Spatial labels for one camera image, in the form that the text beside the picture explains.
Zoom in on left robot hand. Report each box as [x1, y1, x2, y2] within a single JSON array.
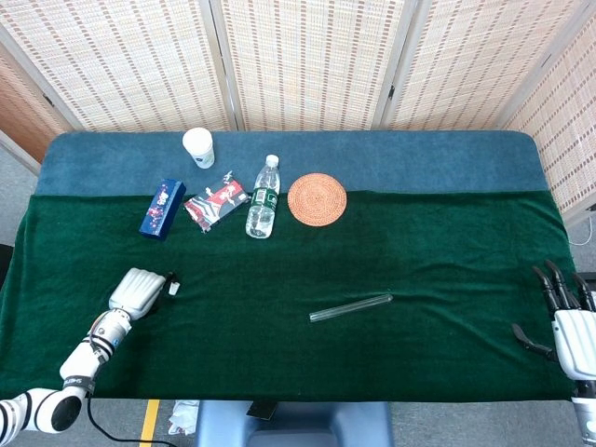
[[108, 267, 182, 321]]

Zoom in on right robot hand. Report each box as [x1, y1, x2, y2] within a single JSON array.
[[510, 259, 596, 386]]

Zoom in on clear glass tube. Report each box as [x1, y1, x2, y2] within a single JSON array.
[[308, 293, 394, 324]]

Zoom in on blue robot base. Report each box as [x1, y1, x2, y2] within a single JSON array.
[[195, 400, 395, 447]]

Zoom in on blue printed carton box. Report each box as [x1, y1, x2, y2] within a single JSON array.
[[139, 178, 187, 242]]

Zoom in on red black white packet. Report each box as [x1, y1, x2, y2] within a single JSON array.
[[183, 169, 250, 234]]

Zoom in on white crumpled cloth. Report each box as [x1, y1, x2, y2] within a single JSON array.
[[167, 399, 201, 437]]

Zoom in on dark green velvet cloth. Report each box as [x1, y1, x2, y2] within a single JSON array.
[[0, 189, 583, 402]]

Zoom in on clear plastic water bottle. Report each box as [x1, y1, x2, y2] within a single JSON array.
[[245, 154, 282, 240]]

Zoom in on white paper cup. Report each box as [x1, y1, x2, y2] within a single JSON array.
[[182, 127, 216, 169]]

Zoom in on flat black object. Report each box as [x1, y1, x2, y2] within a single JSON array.
[[245, 400, 278, 419]]

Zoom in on woven bamboo screen panel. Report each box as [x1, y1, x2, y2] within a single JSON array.
[[381, 0, 596, 131], [502, 13, 596, 225], [208, 0, 421, 132], [0, 0, 244, 134]]

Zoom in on orange woven round coaster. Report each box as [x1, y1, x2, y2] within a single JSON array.
[[287, 172, 348, 228]]

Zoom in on brown woven screen panel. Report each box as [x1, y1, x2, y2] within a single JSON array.
[[0, 41, 71, 163]]

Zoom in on blue table cover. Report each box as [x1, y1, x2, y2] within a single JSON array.
[[34, 129, 551, 199]]

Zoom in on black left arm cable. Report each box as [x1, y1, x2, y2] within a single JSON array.
[[86, 394, 179, 447]]

